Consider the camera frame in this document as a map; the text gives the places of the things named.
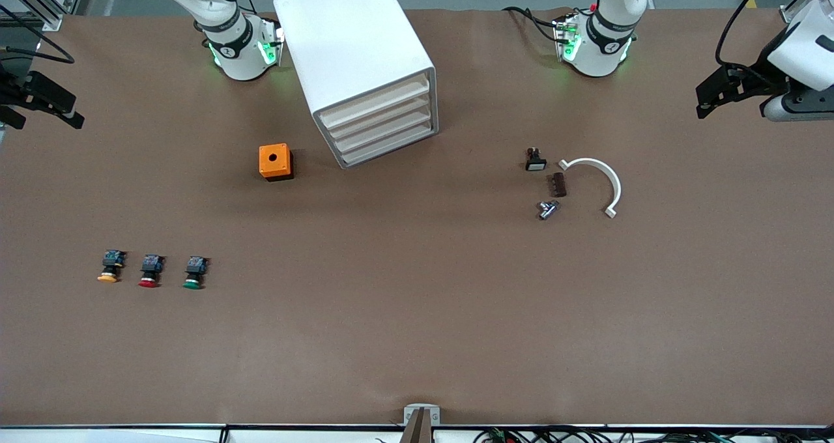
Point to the green push button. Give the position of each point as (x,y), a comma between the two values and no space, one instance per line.
(195,272)

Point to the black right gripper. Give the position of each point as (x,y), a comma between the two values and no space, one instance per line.
(13,93)

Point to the orange button enclosure box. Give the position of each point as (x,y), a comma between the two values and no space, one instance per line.
(273,159)

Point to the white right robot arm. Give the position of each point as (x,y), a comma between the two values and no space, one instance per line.
(234,58)

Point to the yellow push button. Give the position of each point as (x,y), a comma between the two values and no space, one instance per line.
(111,267)

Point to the chrome metal valve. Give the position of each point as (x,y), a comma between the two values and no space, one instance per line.
(547,210)

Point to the black white square push button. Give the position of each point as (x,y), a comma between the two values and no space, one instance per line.
(535,161)

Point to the red push button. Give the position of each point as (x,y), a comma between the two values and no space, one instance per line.
(150,270)

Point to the grey metal camera bracket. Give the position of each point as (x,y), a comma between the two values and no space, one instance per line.
(421,417)

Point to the dark brown plastic cylinder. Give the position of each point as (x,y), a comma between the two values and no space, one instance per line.
(559,185)

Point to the white table edge rail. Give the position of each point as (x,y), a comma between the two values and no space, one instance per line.
(130,435)

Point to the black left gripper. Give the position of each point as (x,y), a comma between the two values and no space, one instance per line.
(758,82)

